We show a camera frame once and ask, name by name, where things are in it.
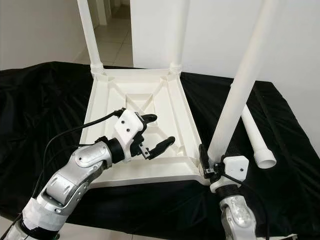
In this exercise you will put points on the white plastic table top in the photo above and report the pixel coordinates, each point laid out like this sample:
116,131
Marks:
115,100

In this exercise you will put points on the black table cloth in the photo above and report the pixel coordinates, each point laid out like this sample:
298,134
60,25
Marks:
40,140

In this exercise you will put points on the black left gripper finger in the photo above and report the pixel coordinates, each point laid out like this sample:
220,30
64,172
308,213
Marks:
163,145
149,118

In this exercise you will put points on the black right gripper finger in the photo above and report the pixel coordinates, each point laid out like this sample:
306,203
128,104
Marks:
203,156

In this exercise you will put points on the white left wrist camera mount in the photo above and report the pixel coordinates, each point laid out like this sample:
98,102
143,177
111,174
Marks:
130,127

